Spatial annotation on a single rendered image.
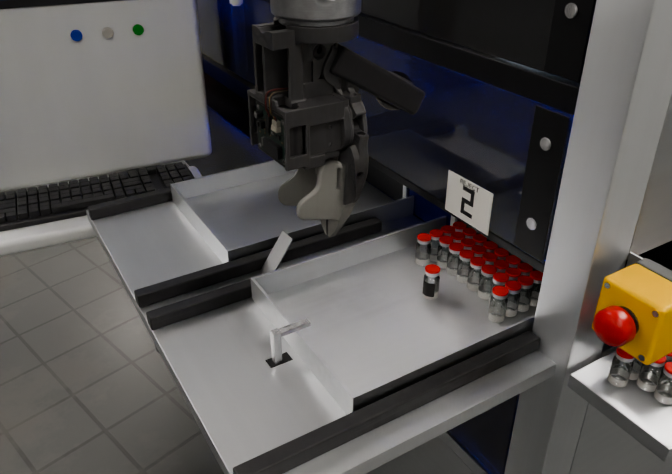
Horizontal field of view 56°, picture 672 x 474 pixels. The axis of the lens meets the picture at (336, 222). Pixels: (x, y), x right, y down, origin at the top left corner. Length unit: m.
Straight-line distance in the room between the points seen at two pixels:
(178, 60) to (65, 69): 0.23
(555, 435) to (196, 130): 1.00
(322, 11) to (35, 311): 2.15
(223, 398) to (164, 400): 1.30
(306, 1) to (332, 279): 0.50
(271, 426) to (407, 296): 0.29
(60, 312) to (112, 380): 0.45
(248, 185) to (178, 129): 0.35
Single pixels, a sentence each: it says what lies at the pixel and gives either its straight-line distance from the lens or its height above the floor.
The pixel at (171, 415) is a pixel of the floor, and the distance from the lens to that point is 1.99.
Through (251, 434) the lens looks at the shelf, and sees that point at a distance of 0.71.
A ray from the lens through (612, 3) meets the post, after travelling 0.66.
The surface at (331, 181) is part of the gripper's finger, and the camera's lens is 0.58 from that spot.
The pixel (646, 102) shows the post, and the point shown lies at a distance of 0.68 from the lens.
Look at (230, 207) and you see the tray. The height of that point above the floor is 0.88.
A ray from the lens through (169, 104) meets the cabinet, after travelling 1.47.
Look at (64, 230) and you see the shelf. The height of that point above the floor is 0.80.
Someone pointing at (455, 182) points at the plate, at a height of 1.04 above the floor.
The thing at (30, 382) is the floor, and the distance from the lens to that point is 2.24.
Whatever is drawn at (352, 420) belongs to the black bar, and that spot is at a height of 0.90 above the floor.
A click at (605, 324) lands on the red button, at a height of 1.00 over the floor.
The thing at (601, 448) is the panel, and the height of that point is 0.67.
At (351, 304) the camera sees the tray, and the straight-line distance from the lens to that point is 0.87.
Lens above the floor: 1.40
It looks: 30 degrees down
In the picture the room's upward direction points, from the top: straight up
